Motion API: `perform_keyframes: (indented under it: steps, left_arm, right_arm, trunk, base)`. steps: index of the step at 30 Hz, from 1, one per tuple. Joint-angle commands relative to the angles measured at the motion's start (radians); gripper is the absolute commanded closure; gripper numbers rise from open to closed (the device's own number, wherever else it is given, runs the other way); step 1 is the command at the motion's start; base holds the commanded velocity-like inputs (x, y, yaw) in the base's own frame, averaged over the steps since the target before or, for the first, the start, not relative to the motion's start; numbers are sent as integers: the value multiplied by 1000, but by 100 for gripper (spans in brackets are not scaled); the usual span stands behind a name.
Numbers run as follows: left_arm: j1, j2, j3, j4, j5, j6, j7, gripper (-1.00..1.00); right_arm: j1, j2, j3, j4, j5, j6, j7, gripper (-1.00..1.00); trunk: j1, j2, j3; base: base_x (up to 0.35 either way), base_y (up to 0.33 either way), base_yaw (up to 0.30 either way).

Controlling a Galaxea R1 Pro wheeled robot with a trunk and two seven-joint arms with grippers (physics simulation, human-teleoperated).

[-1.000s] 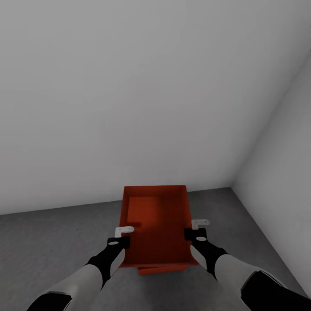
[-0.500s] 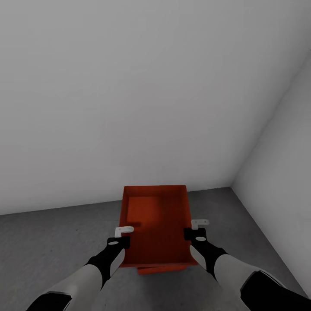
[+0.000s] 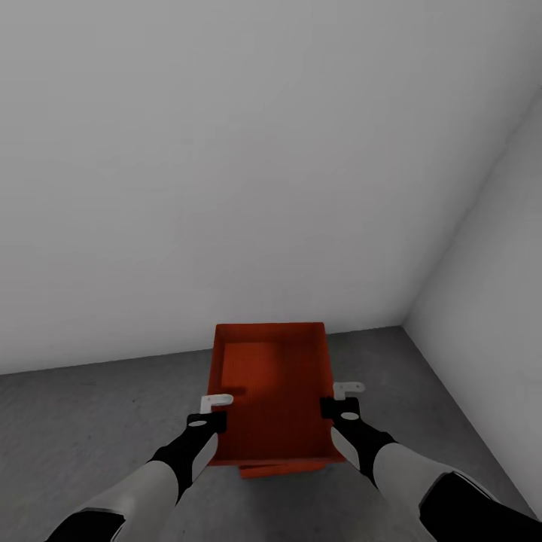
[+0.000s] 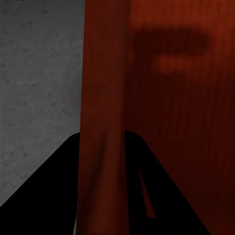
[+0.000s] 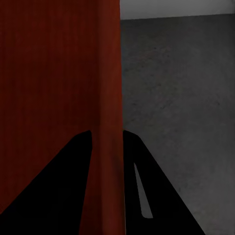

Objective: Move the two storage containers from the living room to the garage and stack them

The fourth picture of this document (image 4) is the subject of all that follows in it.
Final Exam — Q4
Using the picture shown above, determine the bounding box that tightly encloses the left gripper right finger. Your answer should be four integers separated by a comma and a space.
124, 130, 211, 235

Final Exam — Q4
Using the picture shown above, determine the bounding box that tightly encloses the storage box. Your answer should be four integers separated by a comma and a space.
76, 0, 235, 235

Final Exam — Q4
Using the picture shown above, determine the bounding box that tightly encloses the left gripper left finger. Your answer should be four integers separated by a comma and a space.
0, 133, 80, 235

